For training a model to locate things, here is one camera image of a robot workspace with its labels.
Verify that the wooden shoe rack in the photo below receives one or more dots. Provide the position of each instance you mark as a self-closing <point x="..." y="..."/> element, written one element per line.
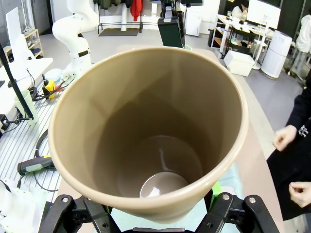
<point x="34" y="46"/>

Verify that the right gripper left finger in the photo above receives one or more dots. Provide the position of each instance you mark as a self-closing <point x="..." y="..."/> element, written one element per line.
<point x="63" y="213"/>

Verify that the yellow emergency stop box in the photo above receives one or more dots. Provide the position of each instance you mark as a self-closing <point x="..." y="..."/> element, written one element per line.
<point x="49" y="88"/>

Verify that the white foam board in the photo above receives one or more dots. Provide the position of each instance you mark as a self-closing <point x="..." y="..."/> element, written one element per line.
<point x="17" y="43"/>

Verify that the black camera stand pole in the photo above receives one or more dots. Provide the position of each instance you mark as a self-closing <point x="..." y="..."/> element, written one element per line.
<point x="14" y="82"/>

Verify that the person in white jacket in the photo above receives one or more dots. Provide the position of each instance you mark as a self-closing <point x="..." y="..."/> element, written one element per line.
<point x="305" y="34"/>

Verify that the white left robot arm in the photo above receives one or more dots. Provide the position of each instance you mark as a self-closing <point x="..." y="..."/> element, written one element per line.
<point x="77" y="31"/>

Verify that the white table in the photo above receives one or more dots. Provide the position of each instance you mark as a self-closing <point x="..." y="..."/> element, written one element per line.
<point x="9" y="87"/>

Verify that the person's left hand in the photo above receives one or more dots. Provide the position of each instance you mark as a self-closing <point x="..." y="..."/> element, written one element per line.
<point x="301" y="194"/>

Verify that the white storage box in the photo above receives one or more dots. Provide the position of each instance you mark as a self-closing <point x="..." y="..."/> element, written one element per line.
<point x="239" y="63"/>

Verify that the light blue bowl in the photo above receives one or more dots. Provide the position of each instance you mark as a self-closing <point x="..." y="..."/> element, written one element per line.
<point x="54" y="74"/>

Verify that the white computer monitor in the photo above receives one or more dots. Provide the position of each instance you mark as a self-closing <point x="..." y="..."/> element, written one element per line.
<point x="263" y="13"/>

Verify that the grey handheld enabling device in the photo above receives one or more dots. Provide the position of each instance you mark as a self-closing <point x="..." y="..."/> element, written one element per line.
<point x="34" y="165"/>

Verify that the seated person at desk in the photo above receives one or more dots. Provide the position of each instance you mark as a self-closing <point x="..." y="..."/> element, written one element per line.
<point x="240" y="9"/>

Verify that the person in black clothes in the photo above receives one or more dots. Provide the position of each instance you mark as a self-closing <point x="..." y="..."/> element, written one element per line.
<point x="286" y="174"/>

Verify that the white pillar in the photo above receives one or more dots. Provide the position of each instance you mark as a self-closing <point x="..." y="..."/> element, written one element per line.
<point x="124" y="18"/>

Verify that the brown tall cup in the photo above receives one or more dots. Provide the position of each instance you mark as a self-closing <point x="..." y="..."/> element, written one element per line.
<point x="145" y="116"/>

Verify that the person's right hand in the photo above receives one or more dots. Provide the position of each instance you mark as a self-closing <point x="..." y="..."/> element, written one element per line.
<point x="284" y="138"/>

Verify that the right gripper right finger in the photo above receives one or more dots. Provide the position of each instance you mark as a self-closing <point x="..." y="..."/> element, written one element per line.
<point x="252" y="213"/>

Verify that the red hanging garment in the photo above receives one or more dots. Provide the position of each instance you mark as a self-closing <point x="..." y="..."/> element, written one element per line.
<point x="136" y="9"/>

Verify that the person's right forearm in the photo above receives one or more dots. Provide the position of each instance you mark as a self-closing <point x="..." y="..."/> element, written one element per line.
<point x="301" y="114"/>

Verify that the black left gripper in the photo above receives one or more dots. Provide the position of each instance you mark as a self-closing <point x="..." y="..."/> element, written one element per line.
<point x="171" y="31"/>

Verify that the small white air purifier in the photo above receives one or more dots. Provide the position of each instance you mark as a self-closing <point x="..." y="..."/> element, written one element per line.
<point x="193" y="23"/>

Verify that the cluttered shelf desk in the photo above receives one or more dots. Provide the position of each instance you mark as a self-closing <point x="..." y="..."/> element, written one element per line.
<point x="233" y="31"/>

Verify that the black floor mat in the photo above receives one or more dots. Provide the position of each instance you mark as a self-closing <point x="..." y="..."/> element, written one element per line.
<point x="119" y="32"/>

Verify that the aluminium slotted base plate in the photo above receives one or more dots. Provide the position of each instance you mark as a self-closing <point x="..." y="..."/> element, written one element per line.
<point x="17" y="145"/>

